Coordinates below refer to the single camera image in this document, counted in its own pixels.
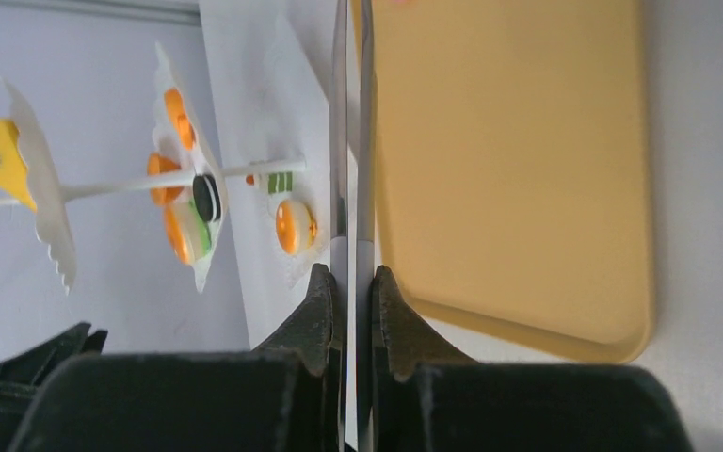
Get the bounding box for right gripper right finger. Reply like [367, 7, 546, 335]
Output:
[371, 266, 692, 451]

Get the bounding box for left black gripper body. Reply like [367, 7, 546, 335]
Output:
[0, 322, 108, 451]

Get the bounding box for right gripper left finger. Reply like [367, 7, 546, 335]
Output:
[9, 264, 345, 451]

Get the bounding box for orange donut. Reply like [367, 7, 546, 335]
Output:
[164, 202, 212, 266]
[274, 199, 317, 255]

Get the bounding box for metal serving tongs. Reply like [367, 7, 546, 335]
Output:
[329, 1, 377, 451]

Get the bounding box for green white cake piece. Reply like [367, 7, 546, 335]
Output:
[245, 171, 295, 196]

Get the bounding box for black sandwich cookie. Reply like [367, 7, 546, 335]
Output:
[192, 173, 222, 222]

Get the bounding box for white three-tier dessert stand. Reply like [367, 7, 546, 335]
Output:
[0, 12, 332, 296]

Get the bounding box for orange egg tart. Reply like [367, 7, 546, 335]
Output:
[146, 152, 185, 208]

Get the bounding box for orange fish cookie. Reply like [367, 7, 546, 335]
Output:
[164, 88, 197, 151]

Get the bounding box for yellow serving tray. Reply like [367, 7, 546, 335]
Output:
[372, 1, 655, 363]

